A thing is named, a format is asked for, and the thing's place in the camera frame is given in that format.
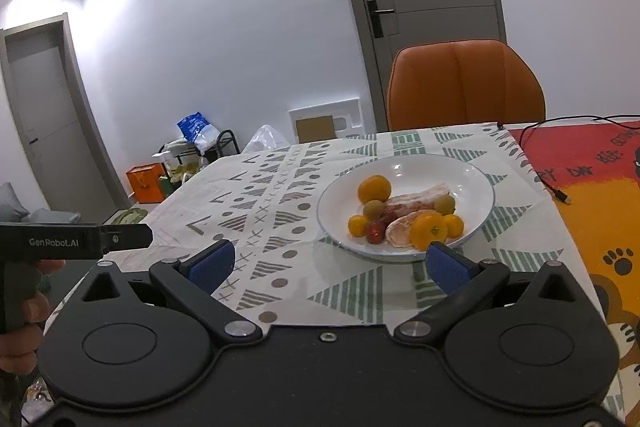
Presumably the yellow-green lime in plate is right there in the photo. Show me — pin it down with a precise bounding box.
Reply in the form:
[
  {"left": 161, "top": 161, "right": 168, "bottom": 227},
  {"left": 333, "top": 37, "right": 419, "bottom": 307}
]
[{"left": 433, "top": 194, "right": 456, "bottom": 216}]

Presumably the white foam packaging with cardboard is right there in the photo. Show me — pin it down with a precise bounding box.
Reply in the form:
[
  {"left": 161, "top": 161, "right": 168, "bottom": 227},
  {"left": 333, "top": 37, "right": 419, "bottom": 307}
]
[{"left": 288, "top": 98, "right": 366, "bottom": 143}]

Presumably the yellow-green lime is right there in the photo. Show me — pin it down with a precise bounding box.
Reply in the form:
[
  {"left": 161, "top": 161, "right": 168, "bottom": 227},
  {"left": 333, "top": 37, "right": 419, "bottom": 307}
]
[
  {"left": 433, "top": 194, "right": 456, "bottom": 216},
  {"left": 362, "top": 199, "right": 386, "bottom": 221}
]

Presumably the grey door at left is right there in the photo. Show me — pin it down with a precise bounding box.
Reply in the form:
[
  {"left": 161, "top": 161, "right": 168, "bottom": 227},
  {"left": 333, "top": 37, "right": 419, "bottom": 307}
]
[{"left": 1, "top": 14, "right": 130, "bottom": 223}]

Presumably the large orange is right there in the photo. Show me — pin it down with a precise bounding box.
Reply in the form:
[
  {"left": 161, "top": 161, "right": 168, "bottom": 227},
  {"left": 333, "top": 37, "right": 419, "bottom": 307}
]
[
  {"left": 357, "top": 174, "right": 392, "bottom": 204},
  {"left": 409, "top": 210, "right": 448, "bottom": 251}
]

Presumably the grey sofa cushion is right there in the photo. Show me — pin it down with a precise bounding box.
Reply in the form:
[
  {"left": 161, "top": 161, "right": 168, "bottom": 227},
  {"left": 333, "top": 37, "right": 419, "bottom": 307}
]
[{"left": 0, "top": 182, "right": 29, "bottom": 223}]

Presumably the person's left hand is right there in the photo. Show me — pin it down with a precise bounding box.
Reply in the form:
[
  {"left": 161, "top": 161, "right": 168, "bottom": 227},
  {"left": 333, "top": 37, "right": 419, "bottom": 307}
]
[{"left": 1, "top": 260, "right": 65, "bottom": 375}]

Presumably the orange paper shopping bag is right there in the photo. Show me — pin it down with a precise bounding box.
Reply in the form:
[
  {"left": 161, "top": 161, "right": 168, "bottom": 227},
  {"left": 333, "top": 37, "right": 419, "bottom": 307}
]
[{"left": 126, "top": 162, "right": 165, "bottom": 204}]

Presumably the small dark red fruit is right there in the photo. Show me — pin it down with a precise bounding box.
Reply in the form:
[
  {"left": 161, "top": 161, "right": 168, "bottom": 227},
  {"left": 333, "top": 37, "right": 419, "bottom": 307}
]
[{"left": 366, "top": 221, "right": 386, "bottom": 245}]

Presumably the clear plastic bag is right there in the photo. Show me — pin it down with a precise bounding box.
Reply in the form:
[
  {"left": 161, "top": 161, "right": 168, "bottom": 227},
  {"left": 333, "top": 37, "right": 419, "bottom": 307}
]
[{"left": 242, "top": 124, "right": 291, "bottom": 154}]

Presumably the peeled pomelo segment in plate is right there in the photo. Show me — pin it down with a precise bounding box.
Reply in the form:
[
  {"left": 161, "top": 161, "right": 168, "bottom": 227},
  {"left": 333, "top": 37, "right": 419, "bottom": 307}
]
[{"left": 385, "top": 209, "right": 437, "bottom": 248}]

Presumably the red orange cartoon mat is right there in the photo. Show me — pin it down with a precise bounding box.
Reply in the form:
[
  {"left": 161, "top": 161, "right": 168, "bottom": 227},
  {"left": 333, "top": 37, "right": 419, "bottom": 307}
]
[{"left": 511, "top": 115, "right": 639, "bottom": 426}]

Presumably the black metal rack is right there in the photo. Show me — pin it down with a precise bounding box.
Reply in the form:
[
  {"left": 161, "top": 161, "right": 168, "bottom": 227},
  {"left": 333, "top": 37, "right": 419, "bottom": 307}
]
[{"left": 153, "top": 129, "right": 240, "bottom": 169}]

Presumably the orange leather chair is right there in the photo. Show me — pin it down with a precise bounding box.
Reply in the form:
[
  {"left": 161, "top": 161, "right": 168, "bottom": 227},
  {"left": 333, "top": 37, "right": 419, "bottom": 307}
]
[{"left": 386, "top": 39, "right": 546, "bottom": 131}]

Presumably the blue and white plastic bag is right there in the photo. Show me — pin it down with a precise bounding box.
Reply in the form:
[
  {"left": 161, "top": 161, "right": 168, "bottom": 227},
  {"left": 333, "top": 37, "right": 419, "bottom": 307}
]
[{"left": 177, "top": 112, "right": 220, "bottom": 154}]

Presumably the small tangerine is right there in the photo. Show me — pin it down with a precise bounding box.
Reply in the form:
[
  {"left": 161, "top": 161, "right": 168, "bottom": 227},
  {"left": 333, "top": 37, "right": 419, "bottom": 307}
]
[
  {"left": 444, "top": 213, "right": 465, "bottom": 239},
  {"left": 347, "top": 215, "right": 369, "bottom": 237}
]

